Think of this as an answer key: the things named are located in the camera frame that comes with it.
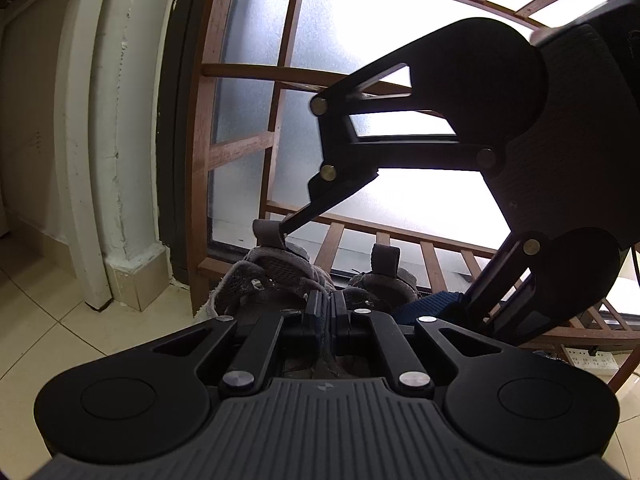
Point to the white vertical post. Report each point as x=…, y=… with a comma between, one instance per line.
x=85, y=160

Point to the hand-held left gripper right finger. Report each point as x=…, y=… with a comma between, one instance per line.
x=385, y=340

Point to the grey mesh sneaker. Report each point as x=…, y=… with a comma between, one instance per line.
x=382, y=280
x=270, y=275

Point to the white power strip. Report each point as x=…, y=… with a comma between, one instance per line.
x=592, y=358

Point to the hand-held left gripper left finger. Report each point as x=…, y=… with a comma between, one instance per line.
x=265, y=340

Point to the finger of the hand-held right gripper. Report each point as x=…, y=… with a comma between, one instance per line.
x=350, y=157
x=430, y=310

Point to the wooden shoe rack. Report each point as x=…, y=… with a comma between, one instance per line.
x=200, y=185

